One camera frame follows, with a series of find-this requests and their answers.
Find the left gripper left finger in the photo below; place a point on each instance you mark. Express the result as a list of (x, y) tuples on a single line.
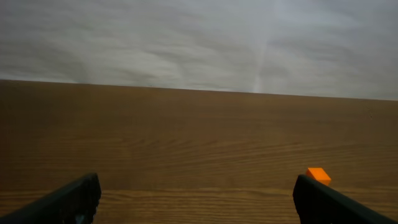
[(71, 202)]

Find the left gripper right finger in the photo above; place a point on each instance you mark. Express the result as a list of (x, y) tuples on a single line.
[(323, 205)]

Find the orange cube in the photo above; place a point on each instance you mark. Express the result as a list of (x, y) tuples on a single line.
[(318, 175)]

